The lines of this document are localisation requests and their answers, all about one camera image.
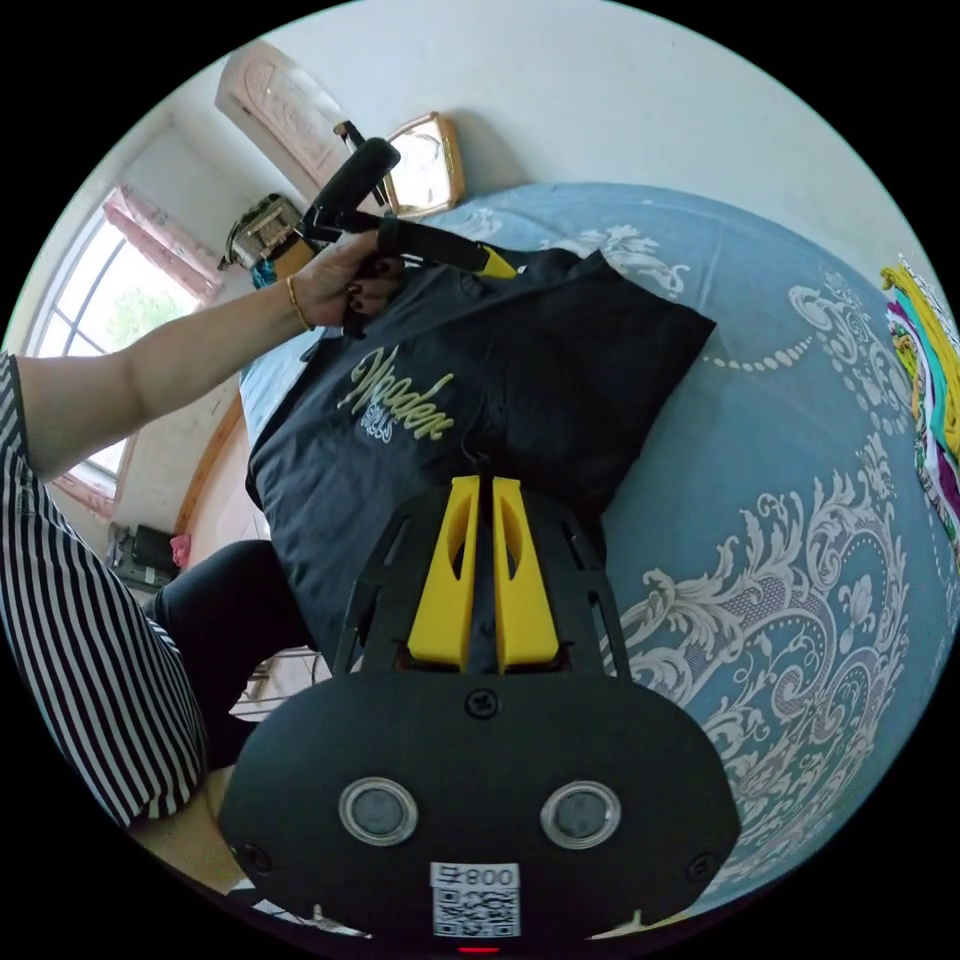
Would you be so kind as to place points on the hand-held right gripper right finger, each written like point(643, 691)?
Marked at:
point(525, 607)

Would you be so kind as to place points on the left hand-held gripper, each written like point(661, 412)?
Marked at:
point(427, 241)

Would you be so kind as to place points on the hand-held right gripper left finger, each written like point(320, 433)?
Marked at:
point(442, 600)

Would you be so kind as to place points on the black shirt with a print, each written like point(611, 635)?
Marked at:
point(540, 375)

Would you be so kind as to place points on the person's right forearm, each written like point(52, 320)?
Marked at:
point(184, 832)

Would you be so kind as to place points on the person's left forearm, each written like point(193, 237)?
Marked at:
point(150, 390)

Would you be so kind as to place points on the person's left hand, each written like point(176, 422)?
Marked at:
point(337, 289)

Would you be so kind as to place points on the shelf with clutter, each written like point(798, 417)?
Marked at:
point(262, 236)

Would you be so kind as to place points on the air conditioner with pink cover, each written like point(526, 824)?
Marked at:
point(281, 112)

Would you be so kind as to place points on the bed with blue patterned sheet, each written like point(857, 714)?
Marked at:
point(787, 465)

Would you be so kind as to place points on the pink curtain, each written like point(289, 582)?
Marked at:
point(161, 240)

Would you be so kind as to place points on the person's body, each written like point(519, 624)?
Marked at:
point(82, 600)

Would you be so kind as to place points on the window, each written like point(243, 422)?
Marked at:
point(90, 300)

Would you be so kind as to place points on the pile of clothes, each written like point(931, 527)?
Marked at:
point(934, 390)

